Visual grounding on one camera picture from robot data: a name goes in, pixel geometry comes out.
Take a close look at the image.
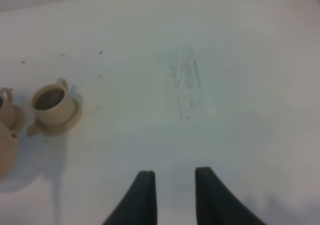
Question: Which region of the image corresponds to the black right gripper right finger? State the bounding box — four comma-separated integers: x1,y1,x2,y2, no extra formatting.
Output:
195,167,264,225

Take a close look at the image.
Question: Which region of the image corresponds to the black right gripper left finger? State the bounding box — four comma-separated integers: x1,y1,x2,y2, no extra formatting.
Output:
103,170,158,225

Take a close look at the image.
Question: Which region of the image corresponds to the beige teapot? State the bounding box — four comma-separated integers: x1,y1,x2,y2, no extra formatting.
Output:
0,123,19,180

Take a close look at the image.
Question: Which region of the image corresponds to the right cup saucer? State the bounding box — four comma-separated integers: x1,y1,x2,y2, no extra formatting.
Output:
30,97,82,136

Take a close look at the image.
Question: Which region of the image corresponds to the cup saucer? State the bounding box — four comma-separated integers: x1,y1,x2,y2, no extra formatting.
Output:
30,97,82,136
12,105,26,132

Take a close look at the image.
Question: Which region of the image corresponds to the right beige teacup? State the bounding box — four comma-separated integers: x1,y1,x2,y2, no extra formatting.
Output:
31,78,76,127

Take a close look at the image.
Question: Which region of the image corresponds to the beige teacup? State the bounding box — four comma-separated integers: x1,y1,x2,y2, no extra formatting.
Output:
31,78,76,127
0,87,16,128

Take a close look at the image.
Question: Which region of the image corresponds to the left cup saucer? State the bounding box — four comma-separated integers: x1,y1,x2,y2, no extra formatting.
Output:
12,105,26,132

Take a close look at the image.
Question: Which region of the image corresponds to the left beige teacup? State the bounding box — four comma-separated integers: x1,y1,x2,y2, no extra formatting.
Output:
0,87,16,128

